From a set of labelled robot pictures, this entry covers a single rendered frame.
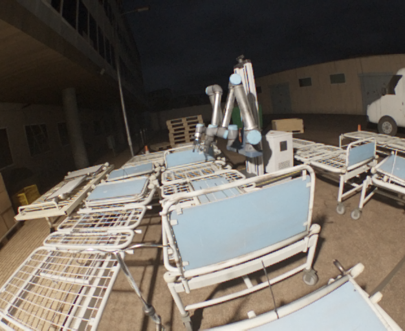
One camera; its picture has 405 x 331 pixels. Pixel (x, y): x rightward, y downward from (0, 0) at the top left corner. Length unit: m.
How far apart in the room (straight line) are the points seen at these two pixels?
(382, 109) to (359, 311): 7.48
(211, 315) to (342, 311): 0.88
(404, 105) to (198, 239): 7.48
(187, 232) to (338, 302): 0.66
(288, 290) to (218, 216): 0.90
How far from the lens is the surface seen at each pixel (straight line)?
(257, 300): 1.42
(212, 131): 1.92
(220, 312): 1.39
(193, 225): 0.79
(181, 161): 2.73
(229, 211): 0.80
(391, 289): 1.72
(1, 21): 3.59
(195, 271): 0.94
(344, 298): 0.79
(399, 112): 7.74
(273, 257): 1.08
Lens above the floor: 1.21
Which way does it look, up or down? 16 degrees down
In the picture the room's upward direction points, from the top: 9 degrees counter-clockwise
